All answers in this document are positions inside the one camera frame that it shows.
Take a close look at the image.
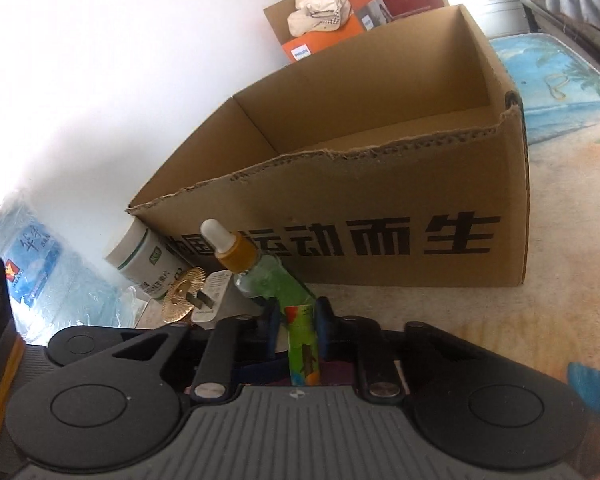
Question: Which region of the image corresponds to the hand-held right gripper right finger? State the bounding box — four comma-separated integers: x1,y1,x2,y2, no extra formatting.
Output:
316,297,526,405

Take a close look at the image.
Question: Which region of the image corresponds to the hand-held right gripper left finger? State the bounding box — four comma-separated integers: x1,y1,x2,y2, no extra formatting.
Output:
102,299,285,405

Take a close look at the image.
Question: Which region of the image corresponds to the green printed small tube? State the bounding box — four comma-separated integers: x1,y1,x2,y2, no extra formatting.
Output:
286,304,323,386

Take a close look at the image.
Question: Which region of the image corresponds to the green dropper bottle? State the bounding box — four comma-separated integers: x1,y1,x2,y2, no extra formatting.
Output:
200,218,322,317

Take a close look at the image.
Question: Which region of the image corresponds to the white plug adapter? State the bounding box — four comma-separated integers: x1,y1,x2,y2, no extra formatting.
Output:
190,269,233,323

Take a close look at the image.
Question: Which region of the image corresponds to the gold ribbed lid jar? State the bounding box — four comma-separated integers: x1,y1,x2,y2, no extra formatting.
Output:
162,266,208,322

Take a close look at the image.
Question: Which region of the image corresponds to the brown cardboard box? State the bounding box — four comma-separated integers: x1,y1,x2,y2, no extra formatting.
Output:
125,4,531,288

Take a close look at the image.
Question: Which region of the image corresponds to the white pill bottle green label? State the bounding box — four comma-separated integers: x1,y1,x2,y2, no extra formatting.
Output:
104,222,196,301

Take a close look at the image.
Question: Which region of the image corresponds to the beach printed floor mat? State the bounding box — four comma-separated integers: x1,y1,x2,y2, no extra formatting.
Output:
125,30,600,426

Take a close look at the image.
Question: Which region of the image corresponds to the orange appliance box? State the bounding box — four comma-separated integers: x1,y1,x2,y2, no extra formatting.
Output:
263,0,397,63

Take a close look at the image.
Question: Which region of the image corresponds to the beige cloth hat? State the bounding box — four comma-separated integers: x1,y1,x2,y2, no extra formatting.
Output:
286,0,353,36

